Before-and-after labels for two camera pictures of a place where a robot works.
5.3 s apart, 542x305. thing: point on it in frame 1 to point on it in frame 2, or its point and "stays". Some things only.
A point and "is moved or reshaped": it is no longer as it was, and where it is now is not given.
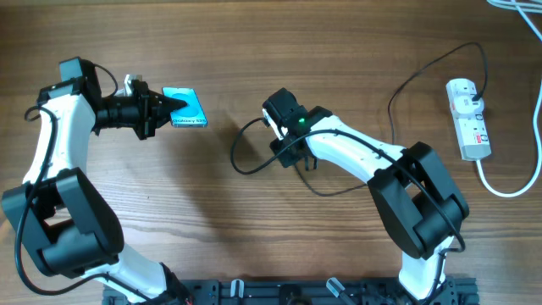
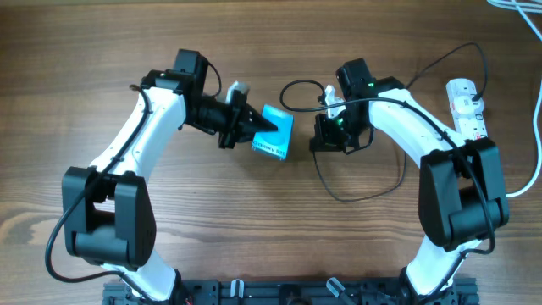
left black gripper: x=152 y=110 to x=239 y=122
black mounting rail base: x=456 y=290 stays
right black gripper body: x=288 y=157 to x=337 y=132
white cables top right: x=522 y=7 stays
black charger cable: x=394 y=93 is moved or reshaped
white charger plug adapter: x=464 y=104 stays
